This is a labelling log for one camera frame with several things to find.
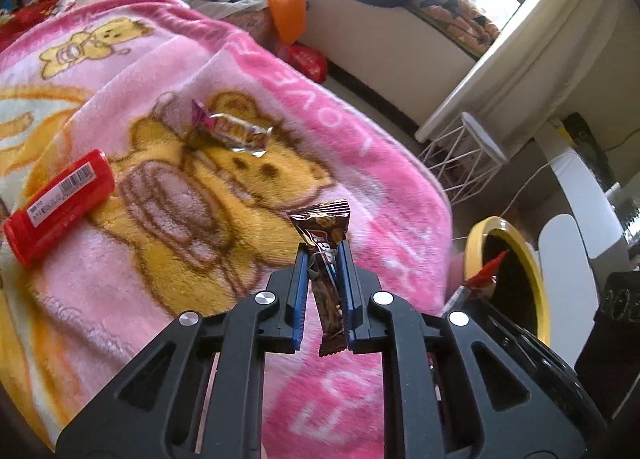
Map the purple silver wrapped candy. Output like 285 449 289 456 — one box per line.
189 98 274 158

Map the white wire rack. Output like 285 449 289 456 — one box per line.
417 111 509 204

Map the floral fabric pouf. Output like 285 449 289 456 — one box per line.
220 4 281 47

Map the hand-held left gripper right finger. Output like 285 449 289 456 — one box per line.
336 241 586 459

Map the red cloth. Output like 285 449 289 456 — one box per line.
0 0 76 40

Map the orange plastic bag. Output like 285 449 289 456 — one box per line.
264 0 309 46

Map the orange patterned blanket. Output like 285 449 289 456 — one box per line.
410 0 502 48

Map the red plastic bag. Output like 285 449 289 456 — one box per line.
277 44 330 84

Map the brown snack wrapper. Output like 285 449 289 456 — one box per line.
287 200 351 358

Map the red cylindrical container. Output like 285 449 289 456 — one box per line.
4 150 117 268

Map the red white wrapper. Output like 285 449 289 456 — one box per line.
442 249 511 315

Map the pink printed blanket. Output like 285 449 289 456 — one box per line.
0 0 454 459

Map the white chair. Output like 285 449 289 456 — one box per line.
538 213 602 262

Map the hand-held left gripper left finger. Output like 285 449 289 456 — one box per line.
55 245 310 459

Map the yellow trash bin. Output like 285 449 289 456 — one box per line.
462 216 553 348

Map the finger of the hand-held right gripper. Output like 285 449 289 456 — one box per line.
464 300 612 440

